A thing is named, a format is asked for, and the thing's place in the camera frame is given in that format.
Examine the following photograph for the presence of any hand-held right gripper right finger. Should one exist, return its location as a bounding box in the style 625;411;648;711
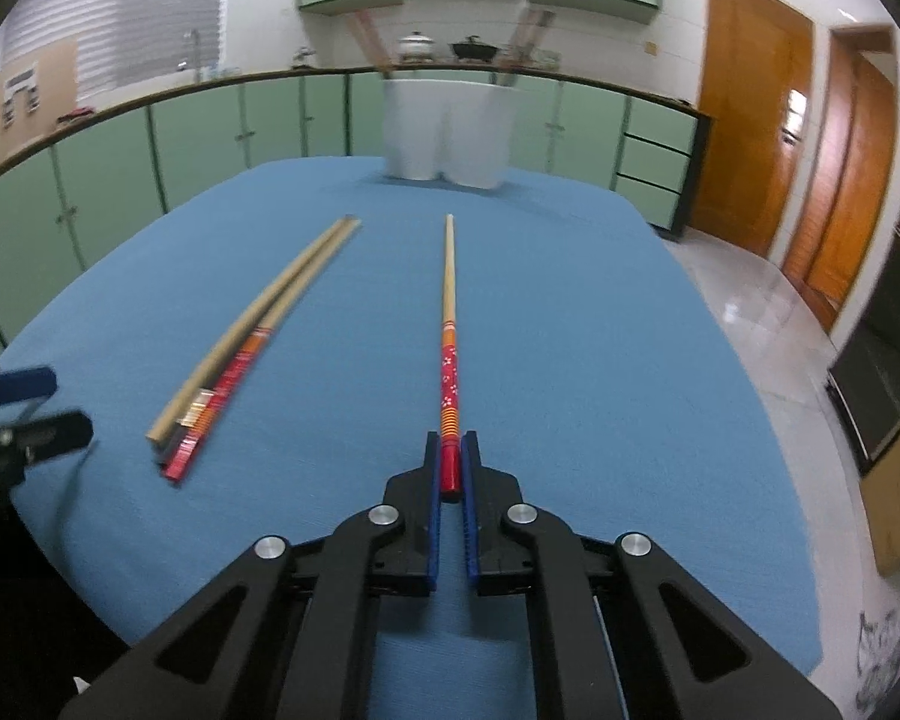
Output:
461;431;841;720

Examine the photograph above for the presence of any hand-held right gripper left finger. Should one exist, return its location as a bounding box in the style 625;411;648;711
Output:
58;431;445;720

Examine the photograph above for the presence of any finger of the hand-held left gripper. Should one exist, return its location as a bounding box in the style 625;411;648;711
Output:
0;367;57;412
0;411;95;488

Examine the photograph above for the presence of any red patterned chopstick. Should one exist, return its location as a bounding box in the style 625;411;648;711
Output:
439;214;464;502

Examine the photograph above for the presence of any bundle of wooden chopsticks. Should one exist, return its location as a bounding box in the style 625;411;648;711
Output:
146;214;362;482

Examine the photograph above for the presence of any white plastic utensil holder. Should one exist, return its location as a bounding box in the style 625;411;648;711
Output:
381;79;518;190

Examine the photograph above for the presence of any blue tablecloth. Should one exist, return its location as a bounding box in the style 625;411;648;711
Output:
0;156;830;720

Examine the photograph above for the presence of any long green base cabinet row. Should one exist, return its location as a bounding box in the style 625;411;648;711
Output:
0;73;350;361

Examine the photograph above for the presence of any beige wooden board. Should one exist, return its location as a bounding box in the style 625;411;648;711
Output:
0;41;80;166

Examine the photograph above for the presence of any dark kitchen countertop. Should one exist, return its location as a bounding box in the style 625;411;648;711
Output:
0;66;713;200

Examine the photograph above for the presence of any grey window blind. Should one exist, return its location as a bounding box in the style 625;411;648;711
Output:
0;0;230;102

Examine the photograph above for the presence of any patterned floor rag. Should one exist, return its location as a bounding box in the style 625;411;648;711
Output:
855;607;900;713

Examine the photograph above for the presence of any green base cabinet with drawers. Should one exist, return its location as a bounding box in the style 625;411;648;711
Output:
345;71;713;237

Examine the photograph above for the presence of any black wok with lid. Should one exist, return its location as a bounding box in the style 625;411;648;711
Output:
450;35;500;62

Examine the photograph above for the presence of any closed wooden door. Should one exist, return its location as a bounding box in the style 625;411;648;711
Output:
690;0;815;256

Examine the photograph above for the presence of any white bracket device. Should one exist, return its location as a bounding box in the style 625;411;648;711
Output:
0;64;42;117

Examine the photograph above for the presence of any wooden doorway frame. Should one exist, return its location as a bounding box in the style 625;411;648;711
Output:
780;26;900;331

